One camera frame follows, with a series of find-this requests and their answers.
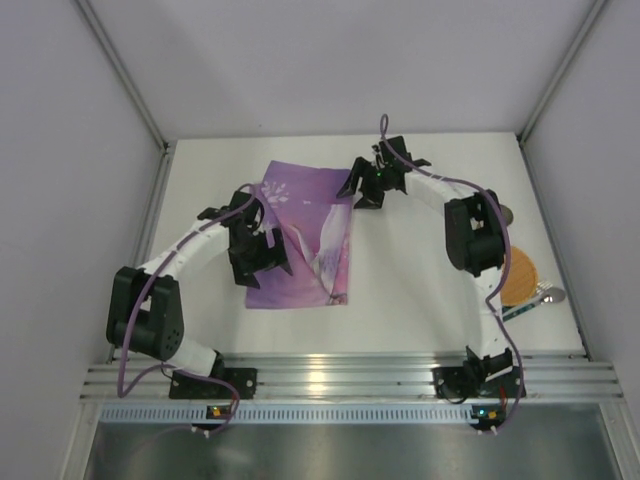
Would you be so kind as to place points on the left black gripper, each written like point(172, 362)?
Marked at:
point(257, 259)

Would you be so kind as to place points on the aluminium mounting rail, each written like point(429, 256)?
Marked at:
point(408, 377)

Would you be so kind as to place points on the round wooden plate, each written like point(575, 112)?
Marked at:
point(522, 279)

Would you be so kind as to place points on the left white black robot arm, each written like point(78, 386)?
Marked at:
point(146, 314)

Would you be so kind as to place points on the purple printed placemat cloth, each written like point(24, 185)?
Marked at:
point(315, 223)

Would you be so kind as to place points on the slotted grey cable duct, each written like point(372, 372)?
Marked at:
point(264, 414)

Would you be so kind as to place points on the teal handled fork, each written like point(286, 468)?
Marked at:
point(540, 288)

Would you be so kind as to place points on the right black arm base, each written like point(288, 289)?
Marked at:
point(454, 385)

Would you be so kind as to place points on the metal cup with brown sleeve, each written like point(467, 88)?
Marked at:
point(507, 214)

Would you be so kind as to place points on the teal handled spoon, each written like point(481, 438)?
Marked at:
point(549, 296)

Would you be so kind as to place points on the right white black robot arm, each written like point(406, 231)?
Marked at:
point(474, 240)

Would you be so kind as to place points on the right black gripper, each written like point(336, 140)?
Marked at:
point(373, 179)

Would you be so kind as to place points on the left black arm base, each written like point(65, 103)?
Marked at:
point(235, 383)

